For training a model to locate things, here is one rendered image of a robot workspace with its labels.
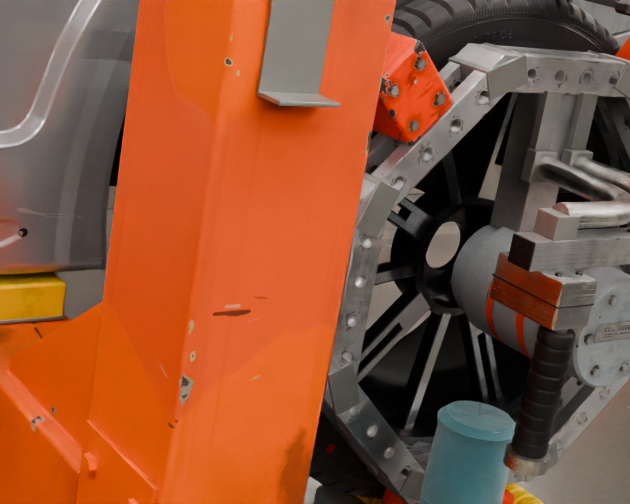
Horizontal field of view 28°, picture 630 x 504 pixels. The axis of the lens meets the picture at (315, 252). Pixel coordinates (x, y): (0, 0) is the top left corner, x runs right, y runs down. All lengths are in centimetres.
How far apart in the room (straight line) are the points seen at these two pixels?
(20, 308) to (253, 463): 53
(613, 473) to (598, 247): 195
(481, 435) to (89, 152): 58
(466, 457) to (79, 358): 42
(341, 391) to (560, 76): 42
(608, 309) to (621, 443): 199
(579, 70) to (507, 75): 11
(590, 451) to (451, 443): 190
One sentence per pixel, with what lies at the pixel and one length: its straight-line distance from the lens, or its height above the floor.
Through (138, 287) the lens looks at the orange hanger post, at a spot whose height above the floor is 90.
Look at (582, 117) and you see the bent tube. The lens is 146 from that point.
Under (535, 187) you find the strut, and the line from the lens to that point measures 145.
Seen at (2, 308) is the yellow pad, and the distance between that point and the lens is 158.
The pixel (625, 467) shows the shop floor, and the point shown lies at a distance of 322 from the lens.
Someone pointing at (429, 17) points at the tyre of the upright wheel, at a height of 114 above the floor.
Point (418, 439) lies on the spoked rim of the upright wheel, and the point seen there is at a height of 61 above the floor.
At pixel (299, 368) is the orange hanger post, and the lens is 114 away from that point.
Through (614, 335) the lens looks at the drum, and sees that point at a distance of 140.
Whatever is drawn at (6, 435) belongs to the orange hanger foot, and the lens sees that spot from 143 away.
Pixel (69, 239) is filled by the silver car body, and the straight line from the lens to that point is 158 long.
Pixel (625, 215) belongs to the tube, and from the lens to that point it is 127.
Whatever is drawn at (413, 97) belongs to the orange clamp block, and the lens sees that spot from 128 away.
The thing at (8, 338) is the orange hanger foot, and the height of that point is 68.
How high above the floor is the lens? 128
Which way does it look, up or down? 17 degrees down
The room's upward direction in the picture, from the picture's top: 10 degrees clockwise
